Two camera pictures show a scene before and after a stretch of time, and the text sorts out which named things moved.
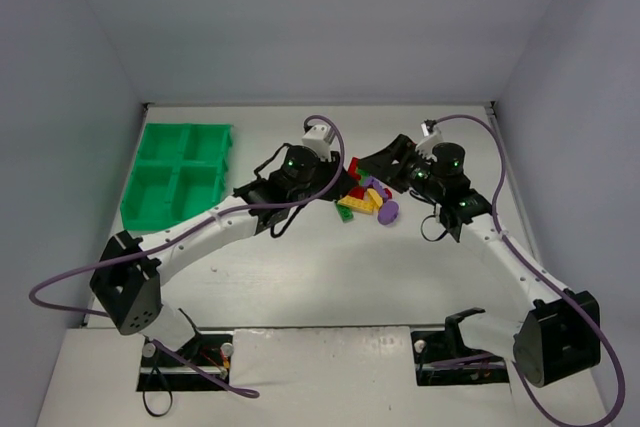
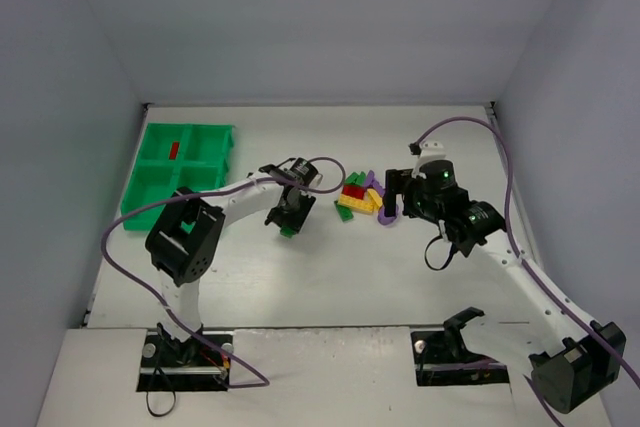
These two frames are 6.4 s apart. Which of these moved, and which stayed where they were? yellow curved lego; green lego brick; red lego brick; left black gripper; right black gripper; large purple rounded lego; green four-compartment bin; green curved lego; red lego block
Moved: left black gripper; red lego block; right black gripper
Stayed: yellow curved lego; large purple rounded lego; red lego brick; green lego brick; green curved lego; green four-compartment bin
